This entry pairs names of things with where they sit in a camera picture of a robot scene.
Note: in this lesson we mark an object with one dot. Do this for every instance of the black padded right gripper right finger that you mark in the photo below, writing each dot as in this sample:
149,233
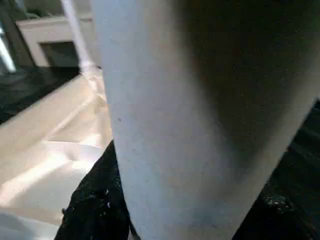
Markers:
272,220

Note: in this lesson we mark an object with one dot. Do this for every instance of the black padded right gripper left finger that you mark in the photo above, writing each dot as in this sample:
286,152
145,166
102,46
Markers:
97,205

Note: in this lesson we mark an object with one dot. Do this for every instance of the white plastic table top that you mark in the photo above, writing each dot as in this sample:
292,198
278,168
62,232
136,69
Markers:
45,150

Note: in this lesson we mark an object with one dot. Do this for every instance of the white plastic table leg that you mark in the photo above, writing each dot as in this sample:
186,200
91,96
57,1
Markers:
76,35
200,125

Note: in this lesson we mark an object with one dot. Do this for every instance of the black work mat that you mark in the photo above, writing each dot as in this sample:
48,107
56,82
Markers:
25,87

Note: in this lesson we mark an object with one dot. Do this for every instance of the white cabinet with glass doors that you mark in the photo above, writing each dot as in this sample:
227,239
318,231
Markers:
47,32

